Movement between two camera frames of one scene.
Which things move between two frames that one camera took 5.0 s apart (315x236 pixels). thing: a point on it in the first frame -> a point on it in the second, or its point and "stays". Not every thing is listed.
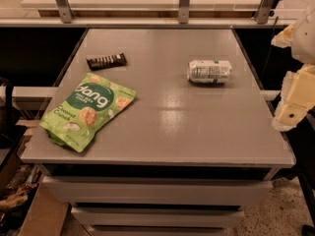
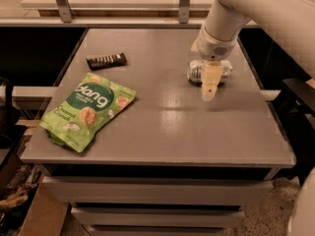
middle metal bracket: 184,3 stays
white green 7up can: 209,71 stays
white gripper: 305,41 -> 215,47
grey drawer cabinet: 199,143 stays
